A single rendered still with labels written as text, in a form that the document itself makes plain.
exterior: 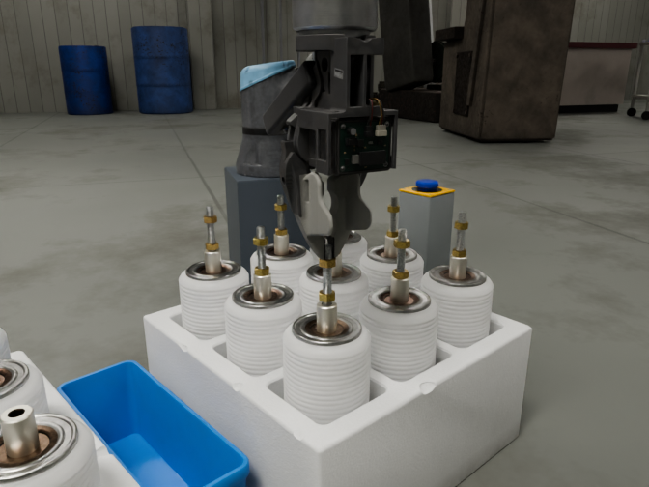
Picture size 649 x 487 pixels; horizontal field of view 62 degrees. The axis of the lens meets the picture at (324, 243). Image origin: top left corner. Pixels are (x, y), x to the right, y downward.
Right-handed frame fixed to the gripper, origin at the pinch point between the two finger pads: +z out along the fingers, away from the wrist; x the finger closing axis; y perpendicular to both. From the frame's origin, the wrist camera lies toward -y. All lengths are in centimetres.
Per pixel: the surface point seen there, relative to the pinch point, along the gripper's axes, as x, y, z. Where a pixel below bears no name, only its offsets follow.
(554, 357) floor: 56, -12, 35
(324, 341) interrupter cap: -2.0, 3.6, 9.1
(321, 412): -2.9, 4.5, 16.6
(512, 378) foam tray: 28.0, 2.1, 23.1
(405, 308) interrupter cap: 10.2, 0.9, 9.3
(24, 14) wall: -6, -716, -74
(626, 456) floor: 42, 11, 35
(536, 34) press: 286, -229, -38
